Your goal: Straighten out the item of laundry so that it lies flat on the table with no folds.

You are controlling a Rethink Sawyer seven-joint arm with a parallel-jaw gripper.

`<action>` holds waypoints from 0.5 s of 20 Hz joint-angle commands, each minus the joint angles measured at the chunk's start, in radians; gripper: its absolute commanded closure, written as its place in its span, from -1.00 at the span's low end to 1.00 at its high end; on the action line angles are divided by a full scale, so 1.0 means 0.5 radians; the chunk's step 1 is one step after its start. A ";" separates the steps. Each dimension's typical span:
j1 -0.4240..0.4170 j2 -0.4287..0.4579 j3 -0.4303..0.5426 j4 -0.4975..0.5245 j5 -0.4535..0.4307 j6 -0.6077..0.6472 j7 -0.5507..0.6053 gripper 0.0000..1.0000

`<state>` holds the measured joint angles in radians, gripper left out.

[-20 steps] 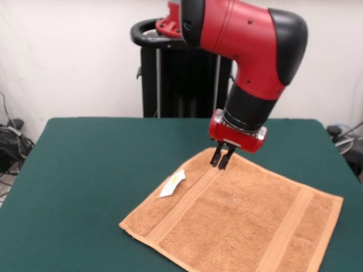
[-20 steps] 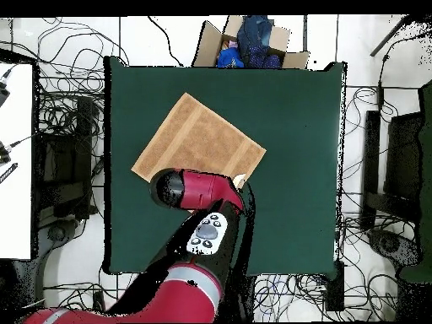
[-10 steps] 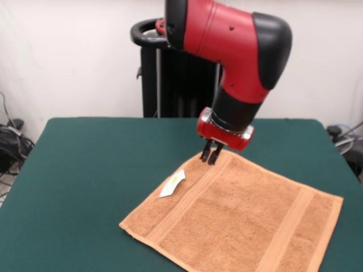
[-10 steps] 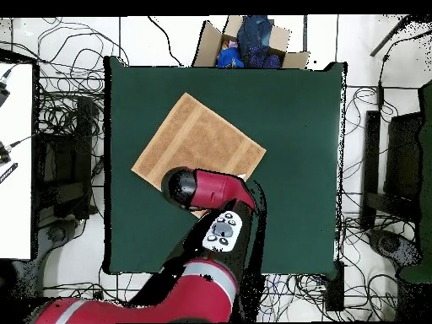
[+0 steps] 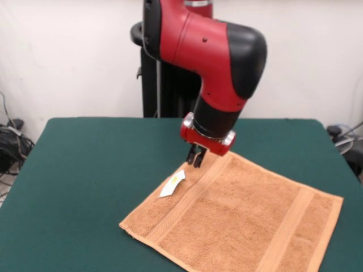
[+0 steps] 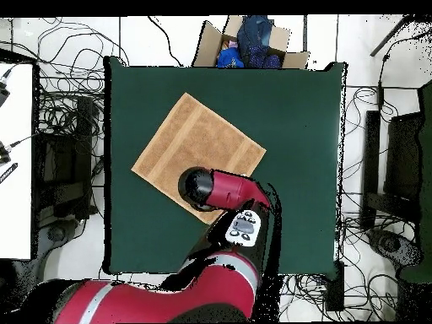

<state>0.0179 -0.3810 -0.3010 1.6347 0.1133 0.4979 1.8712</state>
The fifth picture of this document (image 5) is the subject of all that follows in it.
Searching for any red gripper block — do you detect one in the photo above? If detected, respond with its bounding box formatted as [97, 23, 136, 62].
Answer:
[180, 112, 237, 169]

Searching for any orange terry towel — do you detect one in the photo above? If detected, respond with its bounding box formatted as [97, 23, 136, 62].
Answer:
[118, 151, 344, 272]

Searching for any dark green table cloth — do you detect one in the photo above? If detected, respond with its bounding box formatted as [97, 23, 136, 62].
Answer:
[0, 117, 363, 272]

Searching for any grey round base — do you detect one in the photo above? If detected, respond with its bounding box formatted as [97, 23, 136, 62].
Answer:
[334, 135, 354, 155]

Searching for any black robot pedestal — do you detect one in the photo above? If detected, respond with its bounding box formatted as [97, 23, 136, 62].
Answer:
[130, 21, 205, 118]

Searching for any black cable bundle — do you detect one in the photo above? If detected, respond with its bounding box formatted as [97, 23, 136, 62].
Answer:
[0, 90, 36, 199]

